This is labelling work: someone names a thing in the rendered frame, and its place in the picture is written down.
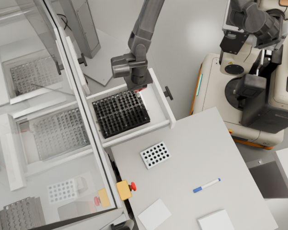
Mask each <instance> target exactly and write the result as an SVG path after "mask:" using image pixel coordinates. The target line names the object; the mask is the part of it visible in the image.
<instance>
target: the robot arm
mask: <svg viewBox="0 0 288 230"><path fill-rule="evenodd" d="M164 1H165V0H144V3H143V5H142V8H141V11H140V14H139V16H138V19H137V20H136V22H135V25H134V27H133V30H132V31H131V34H130V37H129V39H128V47H129V48H130V50H131V53H127V54H123V55H121V56H117V57H112V58H111V67H112V74H113V78H120V77H123V78H124V80H125V82H126V85H127V88H128V90H130V91H134V92H138V91H139V92H140V91H142V90H143V89H146V88H147V84H150V83H153V79H152V77H151V75H150V73H149V70H148V69H147V67H148V60H147V58H146V54H147V52H148V50H149V47H150V45H151V42H152V41H151V38H152V36H153V33H154V30H155V25H156V22H157V20H158V17H159V14H160V11H161V9H162V6H163V4H164ZM230 6H231V9H232V11H231V13H230V22H231V23H232V24H233V25H234V26H236V27H238V28H239V29H238V31H240V30H241V29H243V30H244V32H243V33H244V34H248V33H250V32H251V33H253V34H254V35H255V36H256V38H257V41H256V47H257V48H258V49H263V48H265V47H268V46H271V45H274V44H277V43H279V42H280V41H281V38H282V26H283V16H282V15H281V14H280V17H279V18H277V19H276V18H275V17H273V16H270V15H269V14H268V13H267V12H265V11H263V10H260V9H258V6H257V3H255V2H254V0H230Z"/></svg>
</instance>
